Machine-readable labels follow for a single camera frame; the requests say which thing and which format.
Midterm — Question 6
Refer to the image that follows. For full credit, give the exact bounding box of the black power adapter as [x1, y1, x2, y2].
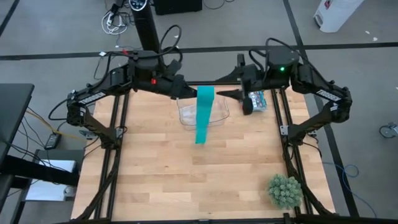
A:
[44, 133, 62, 151]

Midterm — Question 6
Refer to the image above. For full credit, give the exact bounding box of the grey caster wheel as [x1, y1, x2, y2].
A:
[378, 122, 398, 139]

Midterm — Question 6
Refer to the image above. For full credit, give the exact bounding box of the black tower fan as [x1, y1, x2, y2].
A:
[128, 0, 165, 55]

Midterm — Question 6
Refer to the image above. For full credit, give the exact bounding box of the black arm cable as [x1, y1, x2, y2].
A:
[248, 37, 301, 74]
[160, 24, 183, 63]

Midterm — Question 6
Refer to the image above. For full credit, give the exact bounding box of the yellow floor cable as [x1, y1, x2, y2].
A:
[25, 108, 90, 144]

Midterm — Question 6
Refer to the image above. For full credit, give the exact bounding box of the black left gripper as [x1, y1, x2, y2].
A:
[149, 57, 199, 101]

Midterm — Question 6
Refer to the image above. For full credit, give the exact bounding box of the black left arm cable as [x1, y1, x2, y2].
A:
[160, 24, 183, 63]

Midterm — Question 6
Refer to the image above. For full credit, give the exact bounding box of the green artificial plant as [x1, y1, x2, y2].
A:
[266, 174, 303, 210]

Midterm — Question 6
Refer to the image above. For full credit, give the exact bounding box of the white flat box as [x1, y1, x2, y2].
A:
[24, 159, 77, 202]

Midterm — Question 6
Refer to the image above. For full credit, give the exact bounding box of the black desk leg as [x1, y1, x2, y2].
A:
[0, 154, 81, 188]

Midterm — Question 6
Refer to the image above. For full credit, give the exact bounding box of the black aluminium frame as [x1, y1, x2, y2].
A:
[73, 79, 398, 224]

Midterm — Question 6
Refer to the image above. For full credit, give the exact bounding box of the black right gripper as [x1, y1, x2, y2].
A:
[215, 53, 267, 116]

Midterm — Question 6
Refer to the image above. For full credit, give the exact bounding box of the black floor box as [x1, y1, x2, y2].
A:
[153, 0, 203, 16]

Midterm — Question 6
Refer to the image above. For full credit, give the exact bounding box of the green white first aid kit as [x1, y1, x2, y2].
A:
[249, 90, 269, 113]

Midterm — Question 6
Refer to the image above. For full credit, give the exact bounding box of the clear plastic bin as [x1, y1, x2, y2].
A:
[176, 92, 231, 127]

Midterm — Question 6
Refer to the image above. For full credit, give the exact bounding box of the teal elastic bandage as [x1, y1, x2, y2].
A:
[195, 85, 216, 145]

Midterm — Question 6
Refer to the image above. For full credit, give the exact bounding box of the clear plastic bag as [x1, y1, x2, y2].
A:
[180, 105, 197, 124]

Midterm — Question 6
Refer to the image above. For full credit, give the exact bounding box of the black desk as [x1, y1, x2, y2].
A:
[0, 83, 35, 166]

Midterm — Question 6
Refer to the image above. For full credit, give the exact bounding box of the white floor appliance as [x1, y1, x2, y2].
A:
[313, 0, 365, 34]

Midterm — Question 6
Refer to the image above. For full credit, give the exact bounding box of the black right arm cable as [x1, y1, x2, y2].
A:
[248, 37, 301, 74]

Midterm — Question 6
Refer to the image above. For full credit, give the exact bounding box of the white power strip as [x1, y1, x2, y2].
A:
[101, 11, 129, 35]

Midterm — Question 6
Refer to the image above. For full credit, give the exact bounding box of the blue floor cable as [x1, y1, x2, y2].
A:
[322, 161, 379, 218]

